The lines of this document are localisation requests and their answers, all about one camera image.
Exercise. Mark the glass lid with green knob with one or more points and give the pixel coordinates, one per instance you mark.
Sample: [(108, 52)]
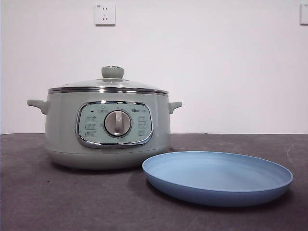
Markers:
[(112, 71)]

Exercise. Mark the pale green electric steamer pot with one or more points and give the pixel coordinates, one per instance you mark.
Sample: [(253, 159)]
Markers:
[(62, 125)]

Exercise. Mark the blue round plate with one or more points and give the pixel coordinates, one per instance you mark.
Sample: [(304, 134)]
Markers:
[(216, 192)]

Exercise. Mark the grey round control dial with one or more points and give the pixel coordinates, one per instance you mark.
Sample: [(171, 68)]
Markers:
[(118, 124)]

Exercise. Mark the white wall power socket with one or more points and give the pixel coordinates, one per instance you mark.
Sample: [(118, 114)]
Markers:
[(105, 15)]

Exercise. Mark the white wall plate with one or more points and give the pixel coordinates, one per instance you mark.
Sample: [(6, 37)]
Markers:
[(304, 14)]

